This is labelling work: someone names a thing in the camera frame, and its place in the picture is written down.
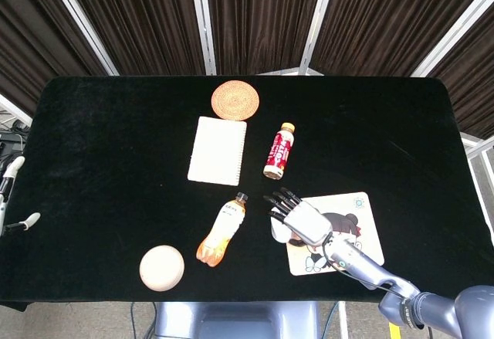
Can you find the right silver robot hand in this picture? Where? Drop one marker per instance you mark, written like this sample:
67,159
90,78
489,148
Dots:
308,223

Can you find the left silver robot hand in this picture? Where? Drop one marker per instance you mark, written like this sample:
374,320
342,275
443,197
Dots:
17,163

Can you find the white computer mouse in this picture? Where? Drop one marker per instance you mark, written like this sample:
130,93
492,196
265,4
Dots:
279,231

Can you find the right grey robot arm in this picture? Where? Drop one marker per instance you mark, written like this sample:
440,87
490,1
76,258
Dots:
370,267

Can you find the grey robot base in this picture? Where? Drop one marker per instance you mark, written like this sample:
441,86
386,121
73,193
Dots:
239,321

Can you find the cartoon girl mouse pad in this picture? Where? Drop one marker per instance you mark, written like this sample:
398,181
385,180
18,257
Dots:
366,238

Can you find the black equipment box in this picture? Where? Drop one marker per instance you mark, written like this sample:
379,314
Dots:
11,140

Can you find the red label drink bottle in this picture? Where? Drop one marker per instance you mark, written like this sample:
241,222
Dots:
278,151

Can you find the black velvet table cloth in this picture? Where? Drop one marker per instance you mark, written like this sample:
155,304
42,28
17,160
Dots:
96,142

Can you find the orange drink plastic bottle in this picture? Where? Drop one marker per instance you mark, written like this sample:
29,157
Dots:
224,227

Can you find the white table leg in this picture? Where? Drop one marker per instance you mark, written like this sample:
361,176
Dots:
343,321

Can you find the white spiral notebook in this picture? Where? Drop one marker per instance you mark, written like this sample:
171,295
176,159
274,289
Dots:
217,150

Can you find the dark brown pleated curtain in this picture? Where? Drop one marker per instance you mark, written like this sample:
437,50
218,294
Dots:
262,14
135,18
386,18
31,38
471,84

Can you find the round woven coaster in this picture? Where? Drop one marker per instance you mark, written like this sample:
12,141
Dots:
235,99

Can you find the cream round ball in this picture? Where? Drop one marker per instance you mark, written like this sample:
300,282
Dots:
161,267

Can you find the white metal frame post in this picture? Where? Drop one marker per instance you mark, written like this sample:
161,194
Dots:
455,32
318,18
204,22
13,110
83,22

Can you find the white metal frame rail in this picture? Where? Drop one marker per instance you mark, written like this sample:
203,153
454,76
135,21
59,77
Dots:
478,150

